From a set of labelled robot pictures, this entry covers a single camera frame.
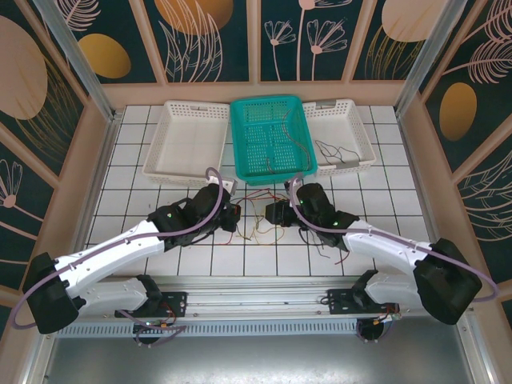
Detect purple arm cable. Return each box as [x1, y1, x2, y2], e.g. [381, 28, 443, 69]
[10, 167, 225, 330]
[290, 178, 500, 301]

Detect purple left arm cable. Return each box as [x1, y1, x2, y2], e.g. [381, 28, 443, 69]
[10, 167, 225, 330]

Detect slotted grey cable duct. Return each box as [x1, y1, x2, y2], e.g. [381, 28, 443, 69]
[95, 319, 360, 339]

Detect yellow wire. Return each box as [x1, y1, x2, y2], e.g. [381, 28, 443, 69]
[250, 199, 265, 241]
[235, 222, 286, 243]

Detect dark panel orange disc leaves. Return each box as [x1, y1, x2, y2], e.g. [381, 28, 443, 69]
[135, 0, 252, 85]

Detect aluminium side rail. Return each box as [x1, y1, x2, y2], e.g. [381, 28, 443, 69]
[394, 113, 457, 283]

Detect dark panel large pale disc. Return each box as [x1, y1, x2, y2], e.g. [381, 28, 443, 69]
[0, 0, 88, 183]

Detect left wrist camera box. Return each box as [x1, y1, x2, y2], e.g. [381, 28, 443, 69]
[206, 175, 240, 198]

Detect dark panel gold oval fern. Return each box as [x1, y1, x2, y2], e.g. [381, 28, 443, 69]
[418, 0, 512, 175]

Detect white perforated plastic basket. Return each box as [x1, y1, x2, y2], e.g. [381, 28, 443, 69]
[142, 99, 233, 188]

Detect teal perforated plastic basket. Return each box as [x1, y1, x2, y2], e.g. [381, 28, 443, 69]
[229, 94, 320, 187]

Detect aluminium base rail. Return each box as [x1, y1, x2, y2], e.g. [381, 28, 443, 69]
[43, 274, 475, 321]

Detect dark panel two pink flowers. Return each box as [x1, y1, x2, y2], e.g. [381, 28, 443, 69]
[258, 0, 367, 85]

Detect dark panel pale fern leaves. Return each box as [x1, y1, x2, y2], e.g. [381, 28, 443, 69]
[454, 150, 512, 286]

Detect dark panel single pink flower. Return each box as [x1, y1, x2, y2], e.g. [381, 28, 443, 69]
[0, 119, 57, 291]

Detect white basket with grey handles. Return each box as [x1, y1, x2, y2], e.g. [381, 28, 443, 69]
[302, 98, 377, 177]

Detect dark wall panel gold oval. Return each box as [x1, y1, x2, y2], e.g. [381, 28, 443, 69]
[43, 0, 161, 86]

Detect grey metal base plate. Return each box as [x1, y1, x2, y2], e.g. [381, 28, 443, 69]
[39, 334, 473, 384]

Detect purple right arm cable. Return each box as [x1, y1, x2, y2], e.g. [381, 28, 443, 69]
[290, 178, 500, 301]

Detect dark panel pale disc stems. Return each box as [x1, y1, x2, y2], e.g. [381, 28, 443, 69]
[350, 0, 441, 83]

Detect aluminium frame post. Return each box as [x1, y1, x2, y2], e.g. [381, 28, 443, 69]
[394, 0, 480, 118]
[31, 0, 121, 123]

